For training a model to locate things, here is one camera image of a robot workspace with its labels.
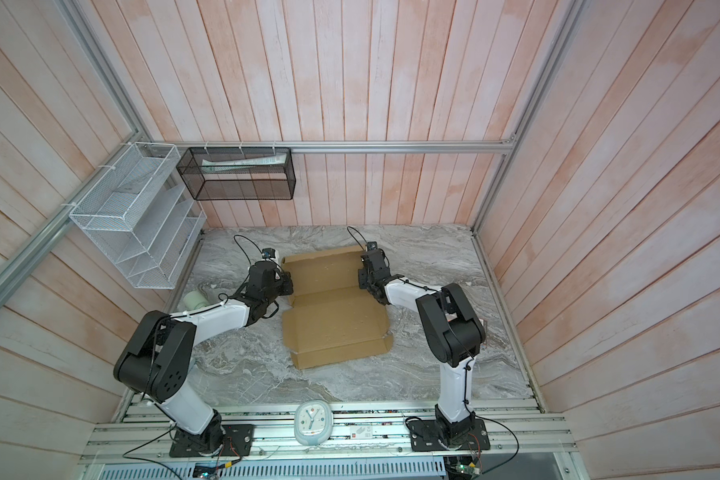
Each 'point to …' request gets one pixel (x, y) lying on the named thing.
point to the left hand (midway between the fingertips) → (289, 278)
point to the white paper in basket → (233, 164)
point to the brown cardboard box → (332, 319)
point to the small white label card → (361, 432)
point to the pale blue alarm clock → (313, 422)
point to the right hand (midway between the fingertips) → (369, 270)
